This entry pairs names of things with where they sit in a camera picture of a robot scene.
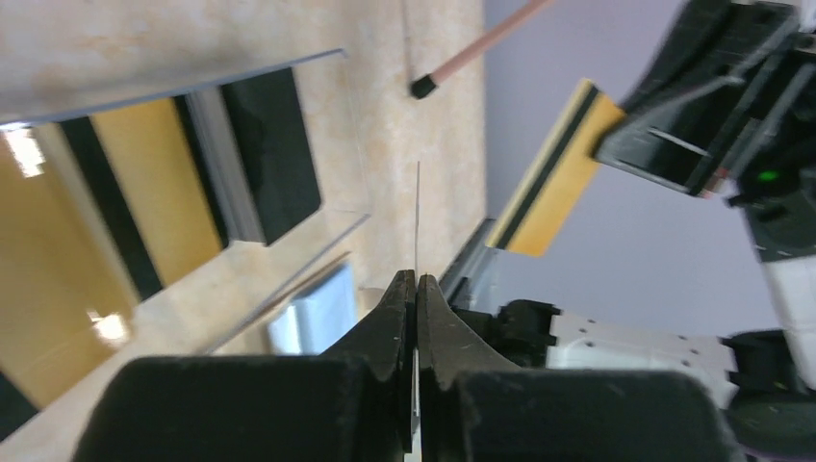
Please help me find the beige leather card holder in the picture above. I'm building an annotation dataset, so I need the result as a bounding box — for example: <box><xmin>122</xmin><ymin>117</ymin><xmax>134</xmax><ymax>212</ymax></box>
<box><xmin>203</xmin><ymin>252</ymin><xmax>385</xmax><ymax>356</ymax></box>

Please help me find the yellow credit card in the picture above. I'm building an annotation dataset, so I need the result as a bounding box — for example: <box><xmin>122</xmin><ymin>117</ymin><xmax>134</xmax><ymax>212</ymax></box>
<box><xmin>413</xmin><ymin>161</ymin><xmax>421</xmax><ymax>275</ymax></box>
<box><xmin>485</xmin><ymin>79</ymin><xmax>625</xmax><ymax>257</ymax></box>

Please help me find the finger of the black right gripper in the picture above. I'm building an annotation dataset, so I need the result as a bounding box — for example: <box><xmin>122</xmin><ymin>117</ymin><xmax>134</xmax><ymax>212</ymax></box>
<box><xmin>595</xmin><ymin>1</ymin><xmax>803</xmax><ymax>196</ymax></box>

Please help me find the pink music stand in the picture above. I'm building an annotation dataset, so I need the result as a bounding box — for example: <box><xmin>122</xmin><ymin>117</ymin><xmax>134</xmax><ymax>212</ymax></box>
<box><xmin>408</xmin><ymin>0</ymin><xmax>551</xmax><ymax>100</ymax></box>

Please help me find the clear plastic card box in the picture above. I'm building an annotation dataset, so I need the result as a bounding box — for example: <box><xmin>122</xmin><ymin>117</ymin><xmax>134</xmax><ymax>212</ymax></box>
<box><xmin>1</xmin><ymin>49</ymin><xmax>370</xmax><ymax>461</ymax></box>

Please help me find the black card stack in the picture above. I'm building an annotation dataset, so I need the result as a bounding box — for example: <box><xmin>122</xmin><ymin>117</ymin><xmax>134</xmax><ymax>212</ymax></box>
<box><xmin>220</xmin><ymin>67</ymin><xmax>321</xmax><ymax>244</ymax></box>

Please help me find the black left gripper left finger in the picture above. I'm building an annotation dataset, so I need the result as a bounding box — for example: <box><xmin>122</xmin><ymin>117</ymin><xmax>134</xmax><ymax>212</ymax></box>
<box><xmin>73</xmin><ymin>269</ymin><xmax>416</xmax><ymax>461</ymax></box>

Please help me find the yellow card stack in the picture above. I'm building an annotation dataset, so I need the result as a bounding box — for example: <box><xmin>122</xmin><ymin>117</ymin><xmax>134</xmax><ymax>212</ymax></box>
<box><xmin>1</xmin><ymin>95</ymin><xmax>228</xmax><ymax>438</ymax></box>

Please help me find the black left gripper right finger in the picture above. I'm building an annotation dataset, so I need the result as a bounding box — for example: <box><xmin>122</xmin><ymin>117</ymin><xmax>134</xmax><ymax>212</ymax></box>
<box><xmin>416</xmin><ymin>274</ymin><xmax>740</xmax><ymax>461</ymax></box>

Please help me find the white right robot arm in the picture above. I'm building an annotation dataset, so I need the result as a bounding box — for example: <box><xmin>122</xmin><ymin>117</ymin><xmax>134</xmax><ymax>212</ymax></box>
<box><xmin>458</xmin><ymin>1</ymin><xmax>815</xmax><ymax>461</ymax></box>

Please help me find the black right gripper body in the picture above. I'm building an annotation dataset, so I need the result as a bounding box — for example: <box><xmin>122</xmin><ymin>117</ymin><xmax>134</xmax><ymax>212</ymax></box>
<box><xmin>701</xmin><ymin>32</ymin><xmax>815</xmax><ymax>263</ymax></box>

